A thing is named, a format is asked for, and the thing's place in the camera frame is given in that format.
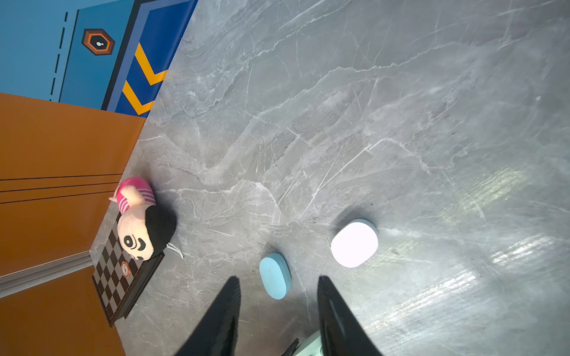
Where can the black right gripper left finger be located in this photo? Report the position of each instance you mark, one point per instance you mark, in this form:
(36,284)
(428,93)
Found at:
(216,334)

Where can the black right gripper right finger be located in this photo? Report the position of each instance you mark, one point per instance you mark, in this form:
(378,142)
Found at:
(341,333)

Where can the mint green charging case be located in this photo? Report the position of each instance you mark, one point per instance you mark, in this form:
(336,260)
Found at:
(312,346)

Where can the light blue charging case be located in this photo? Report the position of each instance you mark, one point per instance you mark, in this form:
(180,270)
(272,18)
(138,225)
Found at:
(275,276)

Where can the white earbud charging case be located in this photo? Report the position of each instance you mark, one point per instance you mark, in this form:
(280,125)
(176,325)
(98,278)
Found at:
(355,244)

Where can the black folding chess board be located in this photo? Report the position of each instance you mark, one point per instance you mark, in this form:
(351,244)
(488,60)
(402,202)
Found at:
(117,294)

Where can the red white poker chip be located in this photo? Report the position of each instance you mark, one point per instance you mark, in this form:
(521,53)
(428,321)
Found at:
(125,269)

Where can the pink plush doll head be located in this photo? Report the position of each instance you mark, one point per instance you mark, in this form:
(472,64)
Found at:
(144,228)

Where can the aluminium corner post left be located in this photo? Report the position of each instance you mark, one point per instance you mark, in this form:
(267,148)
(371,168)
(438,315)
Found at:
(30,277)

